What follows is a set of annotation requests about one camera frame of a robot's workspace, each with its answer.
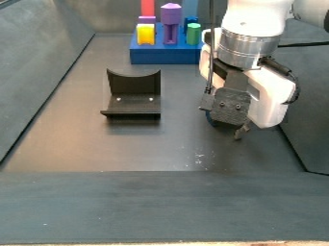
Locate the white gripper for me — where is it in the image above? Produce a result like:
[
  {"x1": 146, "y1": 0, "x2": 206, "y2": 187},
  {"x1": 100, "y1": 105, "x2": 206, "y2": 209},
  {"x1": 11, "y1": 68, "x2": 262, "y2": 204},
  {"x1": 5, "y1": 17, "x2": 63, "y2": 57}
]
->
[{"x1": 199, "y1": 28, "x2": 297, "y2": 140}]

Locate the tall purple pentagon peg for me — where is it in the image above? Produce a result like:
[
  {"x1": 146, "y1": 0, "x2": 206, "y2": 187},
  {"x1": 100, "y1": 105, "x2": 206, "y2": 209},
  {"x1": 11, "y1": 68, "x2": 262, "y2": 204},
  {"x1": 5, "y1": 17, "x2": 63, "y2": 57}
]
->
[{"x1": 160, "y1": 3, "x2": 180, "y2": 44}]

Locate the tall red rectangular block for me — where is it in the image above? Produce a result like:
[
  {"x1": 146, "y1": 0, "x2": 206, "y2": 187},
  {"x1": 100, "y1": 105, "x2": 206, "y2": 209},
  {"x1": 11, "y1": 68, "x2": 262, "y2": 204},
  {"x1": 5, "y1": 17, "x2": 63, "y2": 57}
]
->
[{"x1": 142, "y1": 0, "x2": 154, "y2": 16}]

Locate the dark blue star peg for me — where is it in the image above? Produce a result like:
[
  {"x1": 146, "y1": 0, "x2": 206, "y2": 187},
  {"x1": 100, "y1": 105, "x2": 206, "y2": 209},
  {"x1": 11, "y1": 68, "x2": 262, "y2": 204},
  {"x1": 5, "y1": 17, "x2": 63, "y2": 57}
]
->
[{"x1": 183, "y1": 16, "x2": 198, "y2": 34}]

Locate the black curved cradle stand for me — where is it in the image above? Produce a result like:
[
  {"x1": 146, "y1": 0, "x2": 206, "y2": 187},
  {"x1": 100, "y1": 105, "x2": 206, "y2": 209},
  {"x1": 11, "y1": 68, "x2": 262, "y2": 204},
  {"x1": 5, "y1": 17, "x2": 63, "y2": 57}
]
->
[{"x1": 100, "y1": 70, "x2": 160, "y2": 119}]

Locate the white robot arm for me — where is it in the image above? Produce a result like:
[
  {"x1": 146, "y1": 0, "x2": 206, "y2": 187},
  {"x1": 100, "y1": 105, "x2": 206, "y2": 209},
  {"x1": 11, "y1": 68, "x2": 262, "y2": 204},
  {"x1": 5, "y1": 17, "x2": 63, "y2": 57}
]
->
[{"x1": 199, "y1": 0, "x2": 329, "y2": 138}]

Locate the black cable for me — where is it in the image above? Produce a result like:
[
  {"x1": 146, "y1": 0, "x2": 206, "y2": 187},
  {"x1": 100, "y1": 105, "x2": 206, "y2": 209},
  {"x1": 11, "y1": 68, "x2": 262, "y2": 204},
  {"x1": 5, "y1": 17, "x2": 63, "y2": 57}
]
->
[{"x1": 261, "y1": 39, "x2": 329, "y2": 106}]

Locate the blue peg board base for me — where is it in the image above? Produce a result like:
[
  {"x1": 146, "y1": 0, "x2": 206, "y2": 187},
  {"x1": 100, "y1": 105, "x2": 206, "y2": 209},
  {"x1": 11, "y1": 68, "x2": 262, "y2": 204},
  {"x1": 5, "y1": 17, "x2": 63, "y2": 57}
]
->
[{"x1": 130, "y1": 23, "x2": 203, "y2": 64}]

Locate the blue cylinder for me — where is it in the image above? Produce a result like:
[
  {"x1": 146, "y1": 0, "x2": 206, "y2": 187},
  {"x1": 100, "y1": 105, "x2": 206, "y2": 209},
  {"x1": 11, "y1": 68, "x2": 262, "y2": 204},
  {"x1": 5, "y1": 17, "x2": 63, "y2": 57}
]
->
[{"x1": 206, "y1": 111, "x2": 214, "y2": 126}]

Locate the small purple square block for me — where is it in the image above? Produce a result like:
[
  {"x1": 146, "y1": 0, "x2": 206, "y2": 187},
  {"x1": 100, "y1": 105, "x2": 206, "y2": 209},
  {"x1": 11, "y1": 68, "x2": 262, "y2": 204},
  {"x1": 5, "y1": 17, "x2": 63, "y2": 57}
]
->
[{"x1": 139, "y1": 15, "x2": 155, "y2": 24}]

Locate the green hexagon peg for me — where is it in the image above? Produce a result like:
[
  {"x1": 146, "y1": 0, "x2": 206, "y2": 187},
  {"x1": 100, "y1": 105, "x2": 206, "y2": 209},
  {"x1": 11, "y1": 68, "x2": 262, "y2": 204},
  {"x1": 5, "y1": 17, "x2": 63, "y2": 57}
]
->
[{"x1": 186, "y1": 23, "x2": 201, "y2": 45}]

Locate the yellow notched block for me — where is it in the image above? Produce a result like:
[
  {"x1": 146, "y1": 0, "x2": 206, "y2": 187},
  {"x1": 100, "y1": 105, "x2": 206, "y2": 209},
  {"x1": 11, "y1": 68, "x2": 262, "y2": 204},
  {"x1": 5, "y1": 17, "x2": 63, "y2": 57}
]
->
[{"x1": 136, "y1": 24, "x2": 155, "y2": 45}]

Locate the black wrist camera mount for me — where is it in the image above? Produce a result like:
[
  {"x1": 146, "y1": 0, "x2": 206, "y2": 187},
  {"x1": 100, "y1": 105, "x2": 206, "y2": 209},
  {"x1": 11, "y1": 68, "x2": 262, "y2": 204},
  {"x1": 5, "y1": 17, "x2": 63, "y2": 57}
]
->
[{"x1": 201, "y1": 59, "x2": 250, "y2": 129}]

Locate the tall light blue block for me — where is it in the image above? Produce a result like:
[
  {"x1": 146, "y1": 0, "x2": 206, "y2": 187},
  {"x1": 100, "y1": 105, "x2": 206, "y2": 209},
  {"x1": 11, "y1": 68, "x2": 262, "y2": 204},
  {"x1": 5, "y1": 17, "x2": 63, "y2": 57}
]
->
[{"x1": 182, "y1": 0, "x2": 198, "y2": 17}]

